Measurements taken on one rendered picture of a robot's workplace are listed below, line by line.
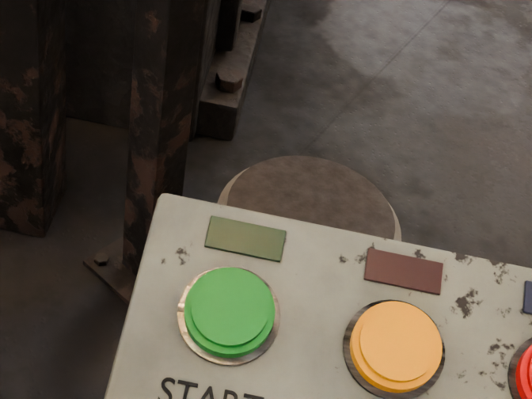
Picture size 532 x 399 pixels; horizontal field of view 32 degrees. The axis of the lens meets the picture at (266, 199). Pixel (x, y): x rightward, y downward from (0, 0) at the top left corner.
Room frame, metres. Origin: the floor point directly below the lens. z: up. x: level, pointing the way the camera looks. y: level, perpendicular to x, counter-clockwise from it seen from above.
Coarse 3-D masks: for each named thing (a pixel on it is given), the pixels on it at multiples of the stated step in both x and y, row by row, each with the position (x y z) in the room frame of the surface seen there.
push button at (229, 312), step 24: (192, 288) 0.26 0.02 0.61; (216, 288) 0.26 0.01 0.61; (240, 288) 0.27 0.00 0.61; (264, 288) 0.27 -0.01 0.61; (192, 312) 0.25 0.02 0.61; (216, 312) 0.25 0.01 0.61; (240, 312) 0.26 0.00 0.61; (264, 312) 0.26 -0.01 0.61; (192, 336) 0.25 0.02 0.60; (216, 336) 0.24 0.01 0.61; (240, 336) 0.25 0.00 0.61; (264, 336) 0.25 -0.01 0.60
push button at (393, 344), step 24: (384, 312) 0.27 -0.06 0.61; (408, 312) 0.27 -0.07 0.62; (360, 336) 0.26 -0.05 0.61; (384, 336) 0.26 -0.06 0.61; (408, 336) 0.26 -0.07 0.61; (432, 336) 0.26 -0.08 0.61; (360, 360) 0.25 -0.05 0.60; (384, 360) 0.25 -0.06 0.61; (408, 360) 0.25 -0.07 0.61; (432, 360) 0.25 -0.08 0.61; (384, 384) 0.24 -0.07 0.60; (408, 384) 0.24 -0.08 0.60
